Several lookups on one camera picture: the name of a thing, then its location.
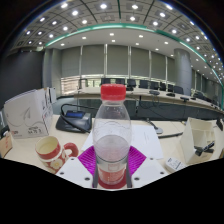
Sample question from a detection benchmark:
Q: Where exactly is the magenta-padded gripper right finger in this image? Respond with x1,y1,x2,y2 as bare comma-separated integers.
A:
125,145,169,190

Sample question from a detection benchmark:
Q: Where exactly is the white printed cardboard box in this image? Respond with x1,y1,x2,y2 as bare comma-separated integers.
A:
3,87,54,140

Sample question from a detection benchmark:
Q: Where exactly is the grey gooseneck microphone stand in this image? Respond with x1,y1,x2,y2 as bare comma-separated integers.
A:
146,119,164,135

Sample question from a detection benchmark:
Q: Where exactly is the white compartment organizer box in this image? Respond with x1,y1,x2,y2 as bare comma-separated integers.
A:
179,117,217,166

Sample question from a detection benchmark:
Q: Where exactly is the black pen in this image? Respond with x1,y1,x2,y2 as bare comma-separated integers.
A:
158,132,184,139

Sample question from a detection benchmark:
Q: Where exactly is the red and cream patterned mug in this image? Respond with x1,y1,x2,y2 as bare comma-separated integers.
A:
34,135,80,174

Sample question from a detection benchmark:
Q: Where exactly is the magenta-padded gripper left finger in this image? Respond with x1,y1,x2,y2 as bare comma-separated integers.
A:
54,145,100,190

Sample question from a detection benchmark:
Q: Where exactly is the clear red-capped water bottle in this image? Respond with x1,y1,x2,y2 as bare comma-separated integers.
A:
92,83,133,186

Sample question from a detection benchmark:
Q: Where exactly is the group of ceiling lights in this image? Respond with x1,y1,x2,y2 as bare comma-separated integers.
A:
14,0,224,88

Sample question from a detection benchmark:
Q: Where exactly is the white printed paper sheet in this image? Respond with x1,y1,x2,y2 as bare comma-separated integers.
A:
80,123,165,160

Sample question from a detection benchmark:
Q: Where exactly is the black clip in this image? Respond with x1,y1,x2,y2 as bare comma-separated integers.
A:
194,140,216,157

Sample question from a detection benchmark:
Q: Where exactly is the black desk microphone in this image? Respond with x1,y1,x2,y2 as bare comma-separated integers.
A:
215,118,224,132

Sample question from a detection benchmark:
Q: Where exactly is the small brown cardboard box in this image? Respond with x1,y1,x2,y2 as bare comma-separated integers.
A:
0,131,14,158

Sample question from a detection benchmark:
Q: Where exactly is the row of black office chairs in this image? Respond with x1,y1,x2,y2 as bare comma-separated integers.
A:
99,77,186,96

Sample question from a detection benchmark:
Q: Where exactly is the black desk conference unit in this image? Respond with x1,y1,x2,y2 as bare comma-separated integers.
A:
55,103,93,134

